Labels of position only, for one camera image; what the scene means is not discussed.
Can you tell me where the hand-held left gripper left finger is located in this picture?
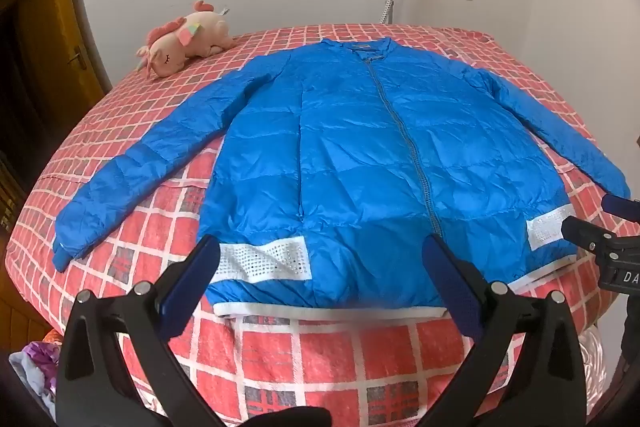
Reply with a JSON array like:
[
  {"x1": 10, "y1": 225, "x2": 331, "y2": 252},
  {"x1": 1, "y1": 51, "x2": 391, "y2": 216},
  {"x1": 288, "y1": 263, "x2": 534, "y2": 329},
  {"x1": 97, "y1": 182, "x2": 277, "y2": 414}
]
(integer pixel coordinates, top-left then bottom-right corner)
[{"x1": 56, "y1": 235, "x2": 221, "y2": 427}]

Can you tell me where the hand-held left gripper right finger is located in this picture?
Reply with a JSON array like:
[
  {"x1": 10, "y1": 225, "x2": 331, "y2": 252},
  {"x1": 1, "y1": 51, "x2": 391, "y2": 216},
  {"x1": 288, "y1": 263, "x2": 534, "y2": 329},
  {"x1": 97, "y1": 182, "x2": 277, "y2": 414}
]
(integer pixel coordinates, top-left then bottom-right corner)
[{"x1": 421, "y1": 234, "x2": 587, "y2": 427}]

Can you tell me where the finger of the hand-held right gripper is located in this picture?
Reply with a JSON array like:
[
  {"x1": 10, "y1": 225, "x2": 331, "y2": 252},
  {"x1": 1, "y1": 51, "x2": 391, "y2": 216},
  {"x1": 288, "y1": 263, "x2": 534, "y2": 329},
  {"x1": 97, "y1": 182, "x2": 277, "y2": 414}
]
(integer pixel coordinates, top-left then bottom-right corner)
[
  {"x1": 601, "y1": 194, "x2": 640, "y2": 224},
  {"x1": 561, "y1": 216, "x2": 620, "y2": 254}
]

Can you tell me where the blue puffer jacket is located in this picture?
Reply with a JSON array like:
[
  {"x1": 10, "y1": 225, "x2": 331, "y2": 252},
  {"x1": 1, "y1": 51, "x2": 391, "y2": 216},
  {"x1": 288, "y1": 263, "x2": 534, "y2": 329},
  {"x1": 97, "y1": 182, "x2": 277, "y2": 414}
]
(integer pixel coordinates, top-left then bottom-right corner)
[{"x1": 52, "y1": 37, "x2": 632, "y2": 319}]

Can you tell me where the purple clothes pile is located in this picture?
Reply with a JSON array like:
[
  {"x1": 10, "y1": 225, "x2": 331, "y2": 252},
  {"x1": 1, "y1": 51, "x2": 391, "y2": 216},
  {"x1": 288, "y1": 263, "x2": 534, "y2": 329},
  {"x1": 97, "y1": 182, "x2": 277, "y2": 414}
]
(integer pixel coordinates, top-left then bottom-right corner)
[{"x1": 9, "y1": 328, "x2": 67, "y2": 424}]

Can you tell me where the pale pink cloth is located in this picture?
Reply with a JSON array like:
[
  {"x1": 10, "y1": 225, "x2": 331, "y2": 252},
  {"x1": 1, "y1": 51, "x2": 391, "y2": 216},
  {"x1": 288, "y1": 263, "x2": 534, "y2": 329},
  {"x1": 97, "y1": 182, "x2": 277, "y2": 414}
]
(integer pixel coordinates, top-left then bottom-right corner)
[{"x1": 581, "y1": 323, "x2": 627, "y2": 419}]

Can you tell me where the red checked bed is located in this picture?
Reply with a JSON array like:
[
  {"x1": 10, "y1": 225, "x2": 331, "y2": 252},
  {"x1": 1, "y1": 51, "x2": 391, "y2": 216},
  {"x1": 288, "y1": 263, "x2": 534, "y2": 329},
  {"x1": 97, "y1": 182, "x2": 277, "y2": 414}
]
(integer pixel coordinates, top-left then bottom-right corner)
[{"x1": 5, "y1": 23, "x2": 633, "y2": 427}]

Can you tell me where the pink plush toy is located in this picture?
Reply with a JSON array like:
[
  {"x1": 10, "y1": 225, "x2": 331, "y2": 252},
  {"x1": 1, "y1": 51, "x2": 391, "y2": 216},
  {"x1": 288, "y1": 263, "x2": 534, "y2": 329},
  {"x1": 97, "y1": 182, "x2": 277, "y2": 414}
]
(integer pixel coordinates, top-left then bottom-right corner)
[{"x1": 136, "y1": 0, "x2": 235, "y2": 80}]

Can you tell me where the wooden door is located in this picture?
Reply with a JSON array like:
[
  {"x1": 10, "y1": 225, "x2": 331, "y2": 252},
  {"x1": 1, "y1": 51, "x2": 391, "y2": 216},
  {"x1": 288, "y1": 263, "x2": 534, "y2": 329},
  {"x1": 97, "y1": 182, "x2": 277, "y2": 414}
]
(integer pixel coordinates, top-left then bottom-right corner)
[{"x1": 0, "y1": 0, "x2": 114, "y2": 192}]

